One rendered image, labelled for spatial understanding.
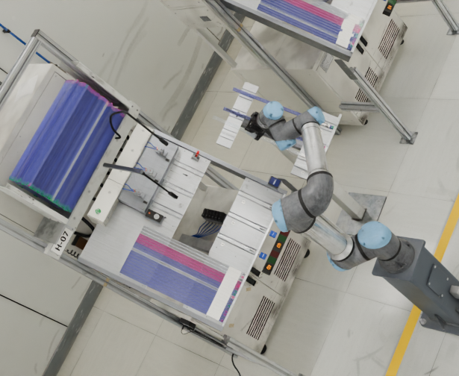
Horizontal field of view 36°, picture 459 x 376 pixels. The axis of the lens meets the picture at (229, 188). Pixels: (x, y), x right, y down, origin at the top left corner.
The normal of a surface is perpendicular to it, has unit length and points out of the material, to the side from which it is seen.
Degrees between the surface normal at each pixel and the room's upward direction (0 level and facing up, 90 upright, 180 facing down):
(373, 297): 0
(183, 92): 90
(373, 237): 8
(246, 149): 0
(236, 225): 45
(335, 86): 90
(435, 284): 90
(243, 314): 92
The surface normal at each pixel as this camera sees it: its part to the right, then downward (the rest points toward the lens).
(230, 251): 0.04, -0.25
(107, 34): 0.67, 0.12
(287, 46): -0.61, -0.48
